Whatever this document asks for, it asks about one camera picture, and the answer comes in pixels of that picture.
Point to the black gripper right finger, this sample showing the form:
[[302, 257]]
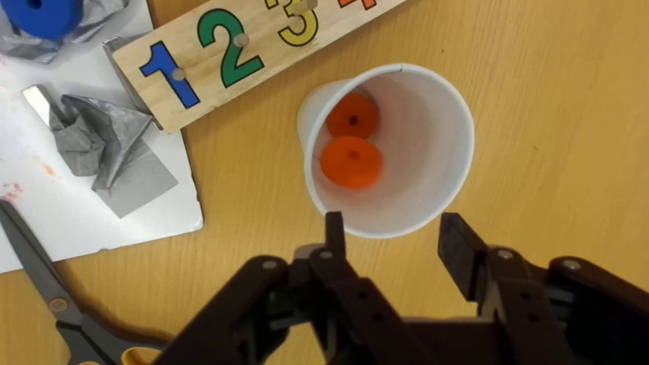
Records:
[[499, 280]]

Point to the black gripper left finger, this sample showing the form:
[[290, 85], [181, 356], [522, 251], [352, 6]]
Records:
[[351, 319]]

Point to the white paper cup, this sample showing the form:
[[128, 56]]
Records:
[[423, 133]]

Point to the orange grey scissors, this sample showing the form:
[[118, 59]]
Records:
[[89, 338]]

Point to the crumpled grey tape piece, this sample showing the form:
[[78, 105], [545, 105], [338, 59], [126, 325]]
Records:
[[105, 141]]

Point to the wooden number puzzle board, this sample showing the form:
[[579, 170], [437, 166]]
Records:
[[221, 49]]

